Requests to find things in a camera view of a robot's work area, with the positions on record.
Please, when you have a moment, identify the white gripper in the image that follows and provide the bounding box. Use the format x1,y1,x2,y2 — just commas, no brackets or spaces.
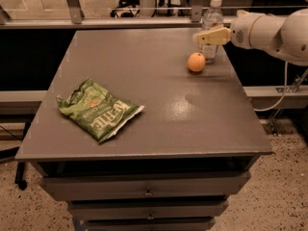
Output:
192,10,265,49

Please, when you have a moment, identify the clear plastic water bottle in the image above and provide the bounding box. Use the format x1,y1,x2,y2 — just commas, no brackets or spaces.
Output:
198,0,223,64

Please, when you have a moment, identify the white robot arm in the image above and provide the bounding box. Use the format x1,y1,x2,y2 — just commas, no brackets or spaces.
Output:
192,9,308,66

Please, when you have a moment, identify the orange fruit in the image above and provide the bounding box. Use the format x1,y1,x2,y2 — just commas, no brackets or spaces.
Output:
187,53,206,72

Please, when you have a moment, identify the grey drawer cabinet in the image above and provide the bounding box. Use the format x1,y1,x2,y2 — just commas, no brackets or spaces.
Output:
14,27,274,231

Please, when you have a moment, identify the green Kettle chips bag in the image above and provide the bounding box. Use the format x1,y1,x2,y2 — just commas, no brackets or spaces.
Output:
56,78,144,144

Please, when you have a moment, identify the top grey drawer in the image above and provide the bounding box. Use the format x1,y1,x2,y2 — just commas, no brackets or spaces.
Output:
40,171,250,201

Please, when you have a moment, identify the grey drawer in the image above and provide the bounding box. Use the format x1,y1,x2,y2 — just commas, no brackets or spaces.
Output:
86,218,216,231
40,171,250,201
68,198,228,220

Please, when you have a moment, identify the middle grey drawer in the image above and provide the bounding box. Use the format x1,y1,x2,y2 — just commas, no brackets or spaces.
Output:
68,198,228,220

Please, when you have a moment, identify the bottom grey drawer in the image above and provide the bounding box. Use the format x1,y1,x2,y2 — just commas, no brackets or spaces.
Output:
86,218,216,231

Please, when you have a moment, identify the black stand leg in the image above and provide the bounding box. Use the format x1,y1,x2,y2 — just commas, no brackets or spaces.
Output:
0,122,31,191

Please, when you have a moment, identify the right metal bracket post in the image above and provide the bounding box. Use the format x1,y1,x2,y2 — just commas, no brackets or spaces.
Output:
190,0,203,22

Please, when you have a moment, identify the metal bracket post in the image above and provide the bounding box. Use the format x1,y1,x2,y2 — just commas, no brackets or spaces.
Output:
66,0,85,24
190,0,203,22

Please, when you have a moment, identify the white cable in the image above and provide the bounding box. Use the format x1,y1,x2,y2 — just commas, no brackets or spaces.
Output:
253,61,289,113

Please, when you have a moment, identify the left metal bracket post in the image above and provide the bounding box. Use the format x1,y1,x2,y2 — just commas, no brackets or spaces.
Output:
66,0,85,24

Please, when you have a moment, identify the metal window rail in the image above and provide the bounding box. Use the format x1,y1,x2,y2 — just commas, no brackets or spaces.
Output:
0,16,201,30

